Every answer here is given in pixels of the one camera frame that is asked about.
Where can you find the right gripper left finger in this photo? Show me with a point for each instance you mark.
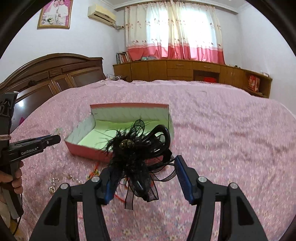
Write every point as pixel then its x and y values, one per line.
pixel 59 220

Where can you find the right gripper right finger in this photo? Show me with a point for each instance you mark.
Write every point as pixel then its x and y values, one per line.
pixel 238 220

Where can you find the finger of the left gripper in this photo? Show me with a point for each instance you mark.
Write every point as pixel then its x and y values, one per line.
pixel 53 140
pixel 38 138

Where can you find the black feather hair accessory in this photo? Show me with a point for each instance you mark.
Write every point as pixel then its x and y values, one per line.
pixel 136 158

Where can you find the person's left hand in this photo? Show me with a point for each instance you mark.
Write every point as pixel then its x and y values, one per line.
pixel 16 181

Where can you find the pink cardboard box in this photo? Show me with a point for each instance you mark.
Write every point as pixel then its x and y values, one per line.
pixel 90 137

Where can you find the small gold earrings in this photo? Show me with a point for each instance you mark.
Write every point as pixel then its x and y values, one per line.
pixel 74 179

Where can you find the dark wooden headboard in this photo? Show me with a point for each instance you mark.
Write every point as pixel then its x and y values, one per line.
pixel 40 79

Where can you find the pink floral bedspread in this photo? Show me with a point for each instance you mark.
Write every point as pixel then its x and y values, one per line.
pixel 223 132

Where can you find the row of books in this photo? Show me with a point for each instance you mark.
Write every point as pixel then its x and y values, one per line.
pixel 123 57

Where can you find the long wooden cabinet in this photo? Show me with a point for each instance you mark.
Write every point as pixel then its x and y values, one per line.
pixel 187 70

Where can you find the framed wedding photo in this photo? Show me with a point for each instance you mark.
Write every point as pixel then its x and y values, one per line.
pixel 56 15

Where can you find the red gift box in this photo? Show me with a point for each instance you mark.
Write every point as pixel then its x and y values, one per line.
pixel 253 83

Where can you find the red cushion in cabinet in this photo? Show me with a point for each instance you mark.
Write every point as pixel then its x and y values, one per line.
pixel 210 79

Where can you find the cream and pink curtains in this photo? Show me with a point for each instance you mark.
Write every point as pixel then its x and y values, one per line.
pixel 173 30

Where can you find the wall air conditioner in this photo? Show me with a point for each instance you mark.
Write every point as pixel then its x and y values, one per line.
pixel 101 14

